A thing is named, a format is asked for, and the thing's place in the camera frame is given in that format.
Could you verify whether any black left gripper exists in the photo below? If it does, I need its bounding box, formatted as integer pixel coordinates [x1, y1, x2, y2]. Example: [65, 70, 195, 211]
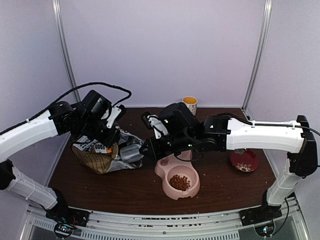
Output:
[77, 116, 120, 148]

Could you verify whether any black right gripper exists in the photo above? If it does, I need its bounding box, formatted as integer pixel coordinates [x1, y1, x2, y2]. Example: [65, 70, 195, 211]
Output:
[139, 133, 195, 162]

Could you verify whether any brown pet food bag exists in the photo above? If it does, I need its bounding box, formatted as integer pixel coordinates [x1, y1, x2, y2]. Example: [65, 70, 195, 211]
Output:
[70, 127, 144, 175]

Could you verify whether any pink double pet bowl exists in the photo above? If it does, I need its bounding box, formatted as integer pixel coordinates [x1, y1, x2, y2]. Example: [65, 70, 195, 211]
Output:
[154, 150, 201, 200]

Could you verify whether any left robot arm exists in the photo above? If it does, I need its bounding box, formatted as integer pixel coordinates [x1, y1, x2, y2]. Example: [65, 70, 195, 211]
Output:
[0, 90, 125, 224]

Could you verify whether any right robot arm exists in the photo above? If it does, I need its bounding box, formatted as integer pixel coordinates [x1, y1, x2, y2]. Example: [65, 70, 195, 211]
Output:
[139, 102, 319, 221]

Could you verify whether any brown kibble pet food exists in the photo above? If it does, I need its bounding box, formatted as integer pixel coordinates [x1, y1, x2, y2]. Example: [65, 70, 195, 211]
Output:
[169, 174, 191, 192]

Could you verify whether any floral ceramic mug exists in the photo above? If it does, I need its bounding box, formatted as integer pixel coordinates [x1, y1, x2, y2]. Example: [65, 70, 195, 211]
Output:
[182, 96, 198, 116]

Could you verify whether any red floral saucer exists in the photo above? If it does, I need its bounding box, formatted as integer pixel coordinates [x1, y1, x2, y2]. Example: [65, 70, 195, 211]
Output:
[229, 149, 259, 173]

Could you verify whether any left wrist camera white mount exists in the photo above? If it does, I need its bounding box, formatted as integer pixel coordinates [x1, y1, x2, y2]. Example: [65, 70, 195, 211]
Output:
[102, 104, 126, 129]

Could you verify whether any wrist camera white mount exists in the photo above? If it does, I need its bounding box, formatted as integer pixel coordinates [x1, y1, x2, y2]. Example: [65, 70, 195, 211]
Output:
[102, 104, 126, 129]
[141, 111, 168, 139]

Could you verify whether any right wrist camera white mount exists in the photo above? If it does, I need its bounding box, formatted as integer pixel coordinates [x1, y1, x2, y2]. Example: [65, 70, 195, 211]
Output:
[141, 111, 168, 139]

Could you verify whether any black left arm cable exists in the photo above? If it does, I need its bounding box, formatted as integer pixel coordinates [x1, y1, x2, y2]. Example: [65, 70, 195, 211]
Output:
[27, 81, 133, 121]

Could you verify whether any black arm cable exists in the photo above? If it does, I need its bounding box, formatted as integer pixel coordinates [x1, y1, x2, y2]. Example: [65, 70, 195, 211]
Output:
[27, 81, 133, 121]
[297, 126, 320, 168]

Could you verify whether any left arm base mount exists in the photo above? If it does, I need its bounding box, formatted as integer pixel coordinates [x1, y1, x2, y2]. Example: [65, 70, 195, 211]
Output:
[44, 208, 91, 239]

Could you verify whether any front aluminium rail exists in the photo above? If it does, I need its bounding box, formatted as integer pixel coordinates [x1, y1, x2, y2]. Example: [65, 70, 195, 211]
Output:
[17, 200, 311, 240]

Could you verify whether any left aluminium frame post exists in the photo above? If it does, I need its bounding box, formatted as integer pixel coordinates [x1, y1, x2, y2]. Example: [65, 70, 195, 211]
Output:
[52, 0, 77, 88]

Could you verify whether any aluminium frame post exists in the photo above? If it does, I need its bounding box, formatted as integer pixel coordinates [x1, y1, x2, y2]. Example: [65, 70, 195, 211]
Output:
[52, 0, 77, 88]
[241, 0, 273, 113]

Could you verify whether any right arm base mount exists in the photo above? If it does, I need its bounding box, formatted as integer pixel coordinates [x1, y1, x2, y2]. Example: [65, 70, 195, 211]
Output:
[239, 206, 282, 238]

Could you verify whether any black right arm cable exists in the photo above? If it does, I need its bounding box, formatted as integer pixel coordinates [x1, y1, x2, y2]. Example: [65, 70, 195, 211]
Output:
[297, 126, 320, 168]

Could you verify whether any right aluminium frame post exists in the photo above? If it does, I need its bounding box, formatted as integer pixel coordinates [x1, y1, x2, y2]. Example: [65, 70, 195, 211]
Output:
[241, 0, 273, 113]

